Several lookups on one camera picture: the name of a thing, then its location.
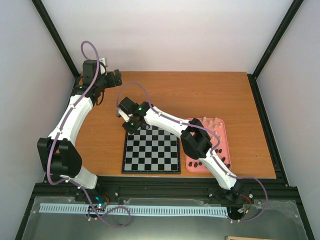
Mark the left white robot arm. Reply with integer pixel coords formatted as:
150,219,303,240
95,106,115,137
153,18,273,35
37,57,122,202

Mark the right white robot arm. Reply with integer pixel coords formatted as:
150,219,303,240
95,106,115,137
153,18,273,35
116,97,243,202

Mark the left green circuit board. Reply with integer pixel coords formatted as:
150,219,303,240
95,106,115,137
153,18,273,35
88,193,110,214

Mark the right circuit board connector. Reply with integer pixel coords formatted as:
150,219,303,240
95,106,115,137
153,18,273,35
237,194,252,217

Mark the black and silver chessboard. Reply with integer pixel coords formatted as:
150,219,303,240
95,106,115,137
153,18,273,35
121,125,181,175

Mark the pink plastic tray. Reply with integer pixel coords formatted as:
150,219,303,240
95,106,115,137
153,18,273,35
185,117,232,173

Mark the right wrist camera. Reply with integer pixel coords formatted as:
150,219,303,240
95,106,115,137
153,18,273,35
116,107,130,122

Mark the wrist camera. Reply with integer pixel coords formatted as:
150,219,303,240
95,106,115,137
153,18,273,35
99,56,108,75
116,107,130,122

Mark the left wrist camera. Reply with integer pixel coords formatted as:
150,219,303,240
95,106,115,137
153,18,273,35
99,56,108,75

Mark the light blue slotted cable duct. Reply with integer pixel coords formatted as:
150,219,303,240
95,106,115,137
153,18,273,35
38,203,228,218

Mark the black aluminium frame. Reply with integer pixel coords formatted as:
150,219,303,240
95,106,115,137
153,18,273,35
15,0,315,240

